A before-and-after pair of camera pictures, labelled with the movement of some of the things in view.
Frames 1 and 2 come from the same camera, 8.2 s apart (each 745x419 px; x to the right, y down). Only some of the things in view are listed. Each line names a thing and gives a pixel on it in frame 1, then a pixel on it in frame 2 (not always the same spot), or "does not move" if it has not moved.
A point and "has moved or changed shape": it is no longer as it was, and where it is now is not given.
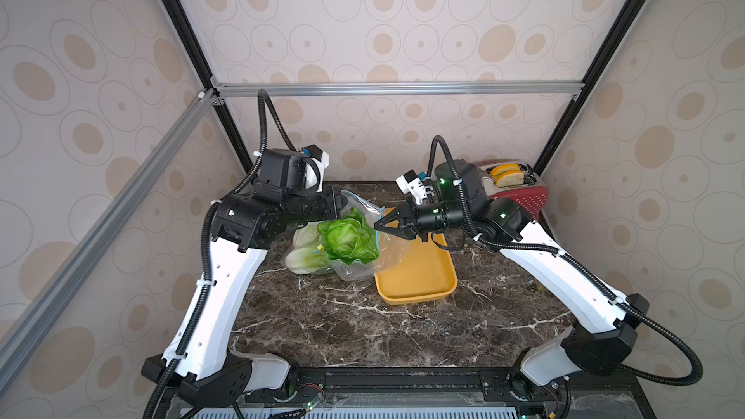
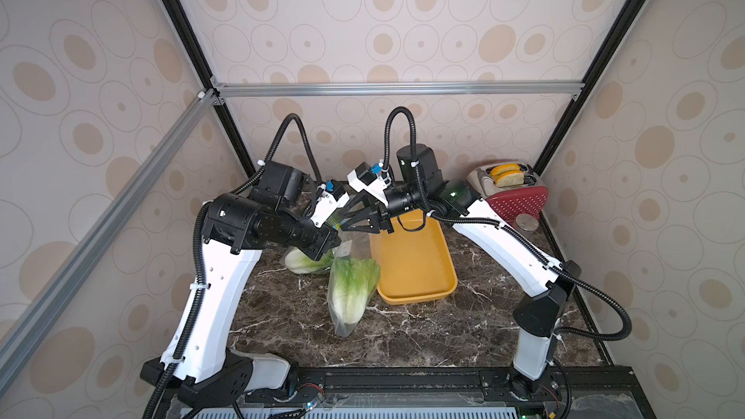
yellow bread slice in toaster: (502, 169) does not move
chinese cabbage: (307, 256) does not move
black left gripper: (335, 205) to (323, 239)
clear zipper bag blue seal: (307, 253) does not move
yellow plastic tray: (411, 271) does not move
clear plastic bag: (394, 251) to (353, 282)
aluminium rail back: (401, 86) does not move
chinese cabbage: (349, 239) has moved or changed shape
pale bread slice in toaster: (509, 178) does not move
